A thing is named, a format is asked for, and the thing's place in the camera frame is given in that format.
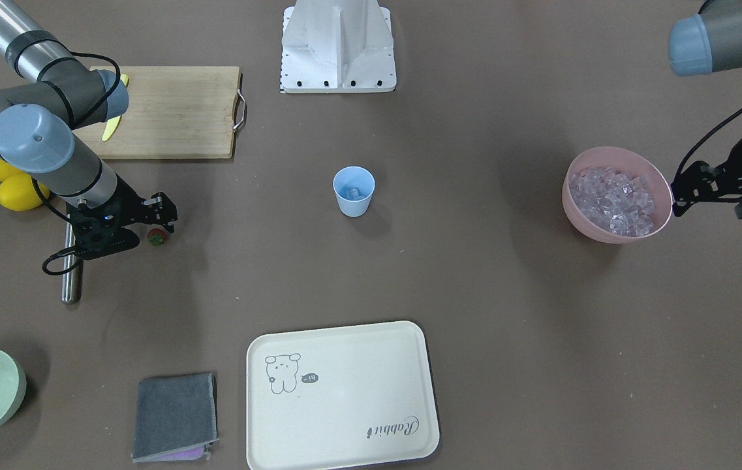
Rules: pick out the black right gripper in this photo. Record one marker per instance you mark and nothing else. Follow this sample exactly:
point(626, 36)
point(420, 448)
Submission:
point(128, 200)

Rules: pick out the steel muddler black tip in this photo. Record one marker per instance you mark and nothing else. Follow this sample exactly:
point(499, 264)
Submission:
point(71, 281)

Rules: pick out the red strawberry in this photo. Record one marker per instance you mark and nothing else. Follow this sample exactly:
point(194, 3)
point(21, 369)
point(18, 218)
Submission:
point(157, 236)

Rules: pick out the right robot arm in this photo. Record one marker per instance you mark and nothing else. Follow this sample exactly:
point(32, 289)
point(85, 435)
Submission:
point(38, 121)

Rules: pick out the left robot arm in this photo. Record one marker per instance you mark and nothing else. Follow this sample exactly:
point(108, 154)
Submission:
point(709, 41)

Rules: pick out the pink bowl of ice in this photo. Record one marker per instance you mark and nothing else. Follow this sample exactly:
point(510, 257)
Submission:
point(615, 196)

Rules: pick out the light blue plastic cup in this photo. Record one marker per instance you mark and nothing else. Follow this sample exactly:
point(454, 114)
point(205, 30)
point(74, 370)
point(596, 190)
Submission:
point(354, 188)

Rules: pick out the yellow lemon near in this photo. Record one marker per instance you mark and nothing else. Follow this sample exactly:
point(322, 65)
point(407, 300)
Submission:
point(17, 193)

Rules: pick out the yellow lemon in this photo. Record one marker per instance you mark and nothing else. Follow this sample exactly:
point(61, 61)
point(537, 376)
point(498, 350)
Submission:
point(17, 193)
point(7, 170)

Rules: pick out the yellow plastic knife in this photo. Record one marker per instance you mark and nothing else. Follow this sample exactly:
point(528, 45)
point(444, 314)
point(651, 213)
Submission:
point(112, 124)

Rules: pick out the yellow lemon far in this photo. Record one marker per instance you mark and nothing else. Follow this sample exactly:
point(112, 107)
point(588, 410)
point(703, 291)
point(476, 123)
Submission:
point(7, 170)

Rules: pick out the wooden cutting board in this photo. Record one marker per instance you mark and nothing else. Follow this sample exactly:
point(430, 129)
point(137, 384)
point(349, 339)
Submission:
point(175, 112)

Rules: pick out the grey folded cloth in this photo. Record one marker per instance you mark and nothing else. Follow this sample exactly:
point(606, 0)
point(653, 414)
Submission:
point(176, 419)

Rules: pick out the cream rabbit tray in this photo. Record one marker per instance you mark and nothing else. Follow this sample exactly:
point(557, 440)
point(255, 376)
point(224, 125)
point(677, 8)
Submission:
point(356, 395)

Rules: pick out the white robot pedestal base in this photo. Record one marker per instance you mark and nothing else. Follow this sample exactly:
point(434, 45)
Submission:
point(337, 47)

